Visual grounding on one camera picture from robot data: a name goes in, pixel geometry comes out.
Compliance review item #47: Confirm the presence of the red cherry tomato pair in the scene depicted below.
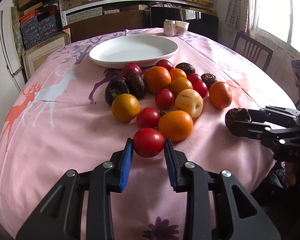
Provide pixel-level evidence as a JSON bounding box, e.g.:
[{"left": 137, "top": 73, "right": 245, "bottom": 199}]
[
  {"left": 193, "top": 81, "right": 207, "bottom": 99},
  {"left": 187, "top": 73, "right": 202, "bottom": 85}
]

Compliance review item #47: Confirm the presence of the yellow red-streaked plum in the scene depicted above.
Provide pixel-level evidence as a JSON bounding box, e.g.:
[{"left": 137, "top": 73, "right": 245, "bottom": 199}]
[{"left": 174, "top": 89, "right": 204, "bottom": 119}]

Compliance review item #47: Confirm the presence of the large orange front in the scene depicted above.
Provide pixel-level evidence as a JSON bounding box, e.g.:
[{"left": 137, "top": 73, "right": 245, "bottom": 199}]
[{"left": 158, "top": 111, "right": 193, "bottom": 142}]

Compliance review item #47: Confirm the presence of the large orange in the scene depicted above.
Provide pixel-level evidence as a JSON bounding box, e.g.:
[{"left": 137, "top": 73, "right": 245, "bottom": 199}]
[
  {"left": 158, "top": 111, "right": 193, "bottom": 142},
  {"left": 143, "top": 66, "right": 172, "bottom": 94}
]

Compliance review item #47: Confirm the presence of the small orange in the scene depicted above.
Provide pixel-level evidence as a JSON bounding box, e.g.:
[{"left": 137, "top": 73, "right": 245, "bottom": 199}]
[
  {"left": 169, "top": 68, "right": 187, "bottom": 81},
  {"left": 170, "top": 77, "right": 193, "bottom": 98}
]

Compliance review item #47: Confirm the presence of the dark water chestnut back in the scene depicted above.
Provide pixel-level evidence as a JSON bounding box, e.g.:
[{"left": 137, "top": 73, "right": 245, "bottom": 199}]
[{"left": 175, "top": 62, "right": 196, "bottom": 76}]

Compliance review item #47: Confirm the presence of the small orange back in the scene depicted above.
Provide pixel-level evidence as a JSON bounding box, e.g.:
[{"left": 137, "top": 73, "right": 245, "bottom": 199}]
[{"left": 169, "top": 68, "right": 187, "bottom": 81}]

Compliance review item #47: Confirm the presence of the red tomato back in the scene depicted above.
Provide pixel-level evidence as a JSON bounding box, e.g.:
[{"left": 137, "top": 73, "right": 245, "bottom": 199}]
[{"left": 155, "top": 59, "right": 174, "bottom": 71}]

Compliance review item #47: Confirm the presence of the yellow orange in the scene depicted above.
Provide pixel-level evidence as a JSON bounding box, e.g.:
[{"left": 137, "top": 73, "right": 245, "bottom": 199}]
[{"left": 111, "top": 94, "right": 140, "bottom": 122}]

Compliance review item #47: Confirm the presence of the orange tangerine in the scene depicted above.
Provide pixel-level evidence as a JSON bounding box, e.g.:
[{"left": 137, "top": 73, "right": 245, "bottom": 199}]
[{"left": 209, "top": 81, "right": 233, "bottom": 109}]

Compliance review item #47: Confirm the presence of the dark purple fruit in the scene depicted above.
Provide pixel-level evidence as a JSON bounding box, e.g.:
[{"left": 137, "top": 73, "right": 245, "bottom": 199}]
[{"left": 128, "top": 72, "right": 146, "bottom": 99}]

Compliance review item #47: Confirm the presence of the dark red plum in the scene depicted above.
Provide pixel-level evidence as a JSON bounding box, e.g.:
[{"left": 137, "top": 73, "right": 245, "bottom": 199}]
[{"left": 121, "top": 62, "right": 142, "bottom": 79}]

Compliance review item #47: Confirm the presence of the person's right hand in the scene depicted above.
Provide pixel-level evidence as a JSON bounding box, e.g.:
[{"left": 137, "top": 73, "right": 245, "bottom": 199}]
[{"left": 284, "top": 162, "right": 300, "bottom": 188}]

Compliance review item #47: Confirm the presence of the dark wooden chair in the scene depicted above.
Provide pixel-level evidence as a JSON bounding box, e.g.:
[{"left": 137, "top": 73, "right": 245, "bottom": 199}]
[{"left": 232, "top": 32, "right": 273, "bottom": 72}]

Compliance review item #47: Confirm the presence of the pink deer print tablecloth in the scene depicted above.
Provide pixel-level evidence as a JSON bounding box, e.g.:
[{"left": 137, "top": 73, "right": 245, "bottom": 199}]
[{"left": 0, "top": 27, "right": 297, "bottom": 240}]

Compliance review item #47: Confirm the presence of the white paper cup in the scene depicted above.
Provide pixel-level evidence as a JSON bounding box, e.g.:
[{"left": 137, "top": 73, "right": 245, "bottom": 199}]
[{"left": 175, "top": 21, "right": 189, "bottom": 37}]

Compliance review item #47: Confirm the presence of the white printed can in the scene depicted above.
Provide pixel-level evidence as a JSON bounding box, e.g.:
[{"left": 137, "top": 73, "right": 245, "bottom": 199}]
[{"left": 163, "top": 20, "right": 176, "bottom": 37}]

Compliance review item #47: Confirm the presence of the white oval plate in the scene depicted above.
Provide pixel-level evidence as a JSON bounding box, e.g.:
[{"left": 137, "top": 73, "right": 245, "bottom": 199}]
[{"left": 89, "top": 35, "right": 179, "bottom": 69}]

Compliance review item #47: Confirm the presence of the white leaning board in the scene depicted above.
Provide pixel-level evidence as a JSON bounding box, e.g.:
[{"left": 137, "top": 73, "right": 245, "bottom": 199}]
[{"left": 0, "top": 7, "right": 25, "bottom": 92}]

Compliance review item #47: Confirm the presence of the cardboard box on floor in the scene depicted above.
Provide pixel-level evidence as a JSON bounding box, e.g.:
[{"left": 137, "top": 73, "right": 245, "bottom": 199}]
[{"left": 22, "top": 28, "right": 71, "bottom": 80}]

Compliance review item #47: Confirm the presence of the blue patterned boxes stack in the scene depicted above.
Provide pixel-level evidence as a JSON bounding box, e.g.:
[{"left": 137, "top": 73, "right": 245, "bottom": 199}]
[{"left": 20, "top": 14, "right": 60, "bottom": 49}]

